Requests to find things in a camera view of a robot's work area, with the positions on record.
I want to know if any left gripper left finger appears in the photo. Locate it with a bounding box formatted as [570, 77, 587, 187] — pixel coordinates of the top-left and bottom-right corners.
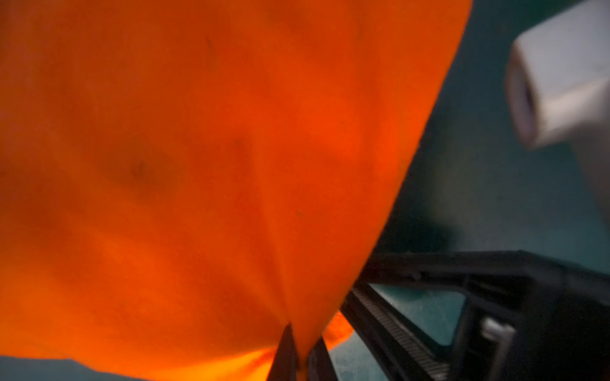
[266, 324, 298, 381]

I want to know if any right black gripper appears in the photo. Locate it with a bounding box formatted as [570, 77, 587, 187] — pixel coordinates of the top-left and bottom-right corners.
[362, 251, 609, 380]

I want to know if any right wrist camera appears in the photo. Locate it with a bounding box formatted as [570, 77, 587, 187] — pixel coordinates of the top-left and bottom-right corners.
[505, 1, 609, 221]

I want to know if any orange t shirt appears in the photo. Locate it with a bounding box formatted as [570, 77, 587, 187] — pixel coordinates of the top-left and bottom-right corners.
[1, 1, 471, 380]

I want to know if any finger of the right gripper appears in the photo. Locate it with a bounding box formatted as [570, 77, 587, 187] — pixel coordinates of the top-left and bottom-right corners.
[341, 284, 451, 381]

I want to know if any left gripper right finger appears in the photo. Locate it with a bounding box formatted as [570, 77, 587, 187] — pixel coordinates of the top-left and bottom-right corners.
[308, 338, 338, 381]

